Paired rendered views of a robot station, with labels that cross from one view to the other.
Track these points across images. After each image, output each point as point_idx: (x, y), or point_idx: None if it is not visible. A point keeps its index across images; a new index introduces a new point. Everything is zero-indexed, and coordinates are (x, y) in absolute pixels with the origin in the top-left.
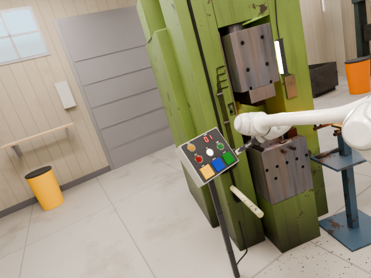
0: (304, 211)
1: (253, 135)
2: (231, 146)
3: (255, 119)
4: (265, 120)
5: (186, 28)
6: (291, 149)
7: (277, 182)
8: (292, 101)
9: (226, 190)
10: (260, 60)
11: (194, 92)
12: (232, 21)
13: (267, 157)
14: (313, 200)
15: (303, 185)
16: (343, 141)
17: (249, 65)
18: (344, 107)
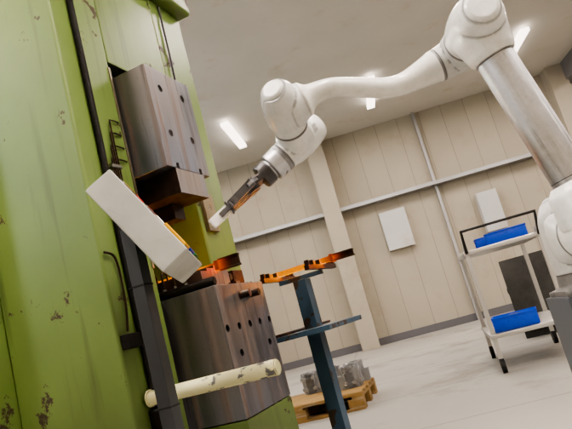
0: None
1: (295, 116)
2: None
3: (301, 85)
4: (318, 82)
5: (61, 27)
6: (251, 294)
7: (246, 363)
8: (214, 240)
9: (136, 403)
10: (184, 130)
11: (56, 154)
12: (126, 66)
13: (224, 299)
14: (296, 424)
15: (277, 382)
16: (310, 297)
17: (171, 127)
18: (407, 69)
